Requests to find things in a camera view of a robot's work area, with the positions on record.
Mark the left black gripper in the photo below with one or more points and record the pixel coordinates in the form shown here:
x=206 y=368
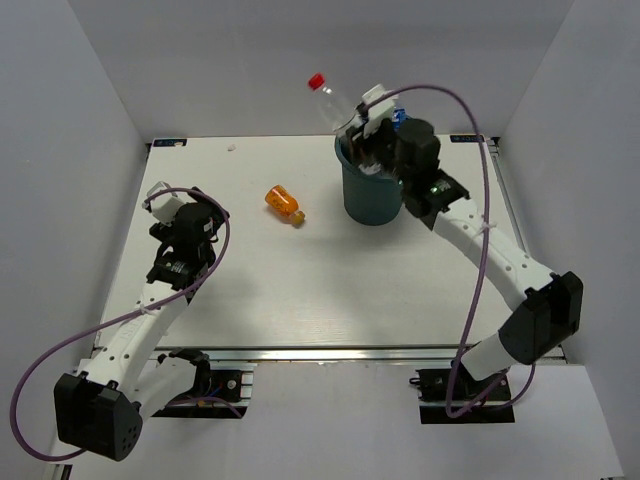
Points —
x=163 y=233

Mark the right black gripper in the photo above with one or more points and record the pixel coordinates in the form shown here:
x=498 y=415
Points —
x=358 y=144

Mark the red label water bottle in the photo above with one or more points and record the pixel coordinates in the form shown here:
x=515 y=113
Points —
x=338 y=113

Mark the blue label bottle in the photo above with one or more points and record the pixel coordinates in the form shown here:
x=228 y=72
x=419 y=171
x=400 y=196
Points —
x=399 y=115

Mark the orange juice bottle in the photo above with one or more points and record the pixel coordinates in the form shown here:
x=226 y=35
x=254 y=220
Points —
x=285 y=205

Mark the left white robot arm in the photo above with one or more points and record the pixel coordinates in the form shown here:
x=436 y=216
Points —
x=102 y=408

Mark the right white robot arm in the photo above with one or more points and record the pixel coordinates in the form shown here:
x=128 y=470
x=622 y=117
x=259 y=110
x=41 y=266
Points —
x=545 y=306

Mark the dark green plastic bin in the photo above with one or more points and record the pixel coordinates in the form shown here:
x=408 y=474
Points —
x=369 y=200

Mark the left black logo sticker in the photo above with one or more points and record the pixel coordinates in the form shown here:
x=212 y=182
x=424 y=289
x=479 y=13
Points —
x=169 y=142

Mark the black logo sticker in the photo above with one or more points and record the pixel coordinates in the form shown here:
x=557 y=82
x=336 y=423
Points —
x=466 y=138
x=169 y=142

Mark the right black logo sticker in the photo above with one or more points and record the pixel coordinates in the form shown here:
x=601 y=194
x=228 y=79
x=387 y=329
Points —
x=466 y=138

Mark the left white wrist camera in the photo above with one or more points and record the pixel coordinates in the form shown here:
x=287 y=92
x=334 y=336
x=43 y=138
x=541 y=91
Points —
x=164 y=208

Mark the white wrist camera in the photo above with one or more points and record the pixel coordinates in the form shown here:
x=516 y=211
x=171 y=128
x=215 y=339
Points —
x=164 y=208
x=374 y=108

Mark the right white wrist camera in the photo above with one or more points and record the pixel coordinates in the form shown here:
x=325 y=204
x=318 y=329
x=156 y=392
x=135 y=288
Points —
x=374 y=108

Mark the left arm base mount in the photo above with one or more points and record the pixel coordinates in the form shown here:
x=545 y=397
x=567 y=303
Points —
x=219 y=391

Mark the aluminium table frame rail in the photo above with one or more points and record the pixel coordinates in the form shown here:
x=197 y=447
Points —
x=330 y=354

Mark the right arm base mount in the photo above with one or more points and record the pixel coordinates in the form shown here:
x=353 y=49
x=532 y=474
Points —
x=431 y=385

